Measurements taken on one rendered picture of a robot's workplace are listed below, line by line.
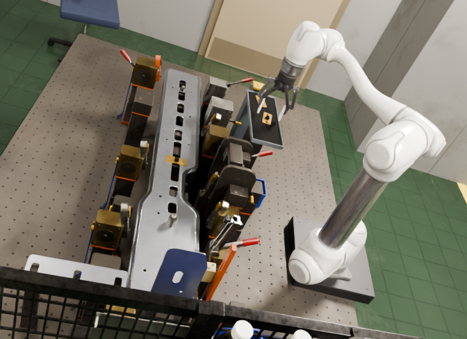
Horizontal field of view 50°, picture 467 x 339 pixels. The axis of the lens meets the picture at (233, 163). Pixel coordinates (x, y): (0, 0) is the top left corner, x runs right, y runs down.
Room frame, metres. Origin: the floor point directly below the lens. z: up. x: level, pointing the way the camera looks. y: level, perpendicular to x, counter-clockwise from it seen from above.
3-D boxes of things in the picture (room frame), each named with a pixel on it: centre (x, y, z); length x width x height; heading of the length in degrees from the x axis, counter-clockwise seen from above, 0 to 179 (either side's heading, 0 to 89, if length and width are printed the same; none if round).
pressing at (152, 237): (1.54, 0.23, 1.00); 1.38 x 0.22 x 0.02; 17
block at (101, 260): (0.95, 0.25, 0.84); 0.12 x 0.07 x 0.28; 107
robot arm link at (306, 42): (1.86, -0.06, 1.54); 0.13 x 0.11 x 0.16; 149
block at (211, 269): (1.05, -0.07, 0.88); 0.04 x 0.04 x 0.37; 17
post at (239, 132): (2.10, 0.04, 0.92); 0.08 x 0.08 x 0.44; 17
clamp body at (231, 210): (1.31, -0.07, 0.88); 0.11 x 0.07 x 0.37; 107
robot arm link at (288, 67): (1.85, -0.05, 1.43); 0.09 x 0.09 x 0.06
